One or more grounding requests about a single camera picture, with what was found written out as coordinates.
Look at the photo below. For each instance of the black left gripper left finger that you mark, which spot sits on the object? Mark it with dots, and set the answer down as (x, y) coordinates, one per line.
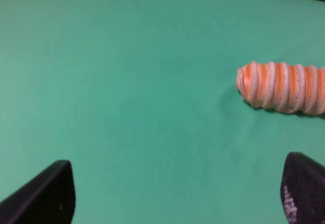
(50, 197)

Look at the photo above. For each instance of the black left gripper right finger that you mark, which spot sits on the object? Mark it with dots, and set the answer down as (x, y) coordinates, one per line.
(302, 189)

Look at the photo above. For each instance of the orange striped bread loaf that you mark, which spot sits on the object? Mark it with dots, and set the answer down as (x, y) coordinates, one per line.
(285, 88)

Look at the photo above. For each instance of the green table cloth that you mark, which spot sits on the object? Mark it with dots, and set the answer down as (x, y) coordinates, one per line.
(140, 96)

